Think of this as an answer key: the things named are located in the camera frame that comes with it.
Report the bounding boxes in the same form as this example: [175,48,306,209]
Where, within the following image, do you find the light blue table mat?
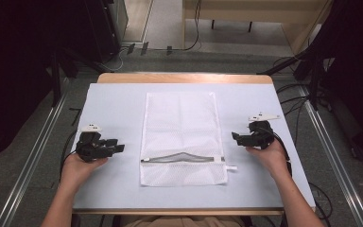
[72,82,316,212]

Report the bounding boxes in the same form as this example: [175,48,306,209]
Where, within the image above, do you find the black curtain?
[0,0,91,168]
[308,0,363,164]

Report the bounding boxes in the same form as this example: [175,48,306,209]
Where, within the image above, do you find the wooden table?
[71,72,317,217]

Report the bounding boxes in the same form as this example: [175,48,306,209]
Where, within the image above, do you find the white mesh laundry bag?
[139,91,238,187]

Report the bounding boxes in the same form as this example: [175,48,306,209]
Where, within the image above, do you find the black metal stand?
[48,46,108,108]
[257,46,329,112]

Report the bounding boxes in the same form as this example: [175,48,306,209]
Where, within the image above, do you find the person's left hand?
[60,152,109,191]

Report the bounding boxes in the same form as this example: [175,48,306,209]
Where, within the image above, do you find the metal floor rail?
[298,84,363,227]
[0,91,70,227]

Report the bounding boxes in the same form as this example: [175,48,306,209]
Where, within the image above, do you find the black hanging cable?
[169,0,202,53]

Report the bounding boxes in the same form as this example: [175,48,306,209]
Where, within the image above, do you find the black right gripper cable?
[264,126,294,178]

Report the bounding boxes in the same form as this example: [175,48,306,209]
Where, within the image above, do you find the person's beige clothing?
[122,215,248,227]

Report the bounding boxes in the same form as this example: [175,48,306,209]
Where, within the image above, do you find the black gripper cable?
[264,126,294,178]
[59,130,78,179]

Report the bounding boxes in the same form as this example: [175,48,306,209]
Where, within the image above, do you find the dark cabinet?
[83,0,130,62]

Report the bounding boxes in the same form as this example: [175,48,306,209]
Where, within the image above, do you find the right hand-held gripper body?
[243,112,282,151]

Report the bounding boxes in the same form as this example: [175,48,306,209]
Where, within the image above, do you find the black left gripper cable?
[59,130,78,179]

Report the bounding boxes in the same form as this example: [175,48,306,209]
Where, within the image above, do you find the person's right hand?
[245,138,290,178]

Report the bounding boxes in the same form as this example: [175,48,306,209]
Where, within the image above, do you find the black floor cables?
[272,56,316,148]

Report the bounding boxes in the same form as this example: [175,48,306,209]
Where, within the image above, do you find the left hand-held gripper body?
[75,123,114,164]

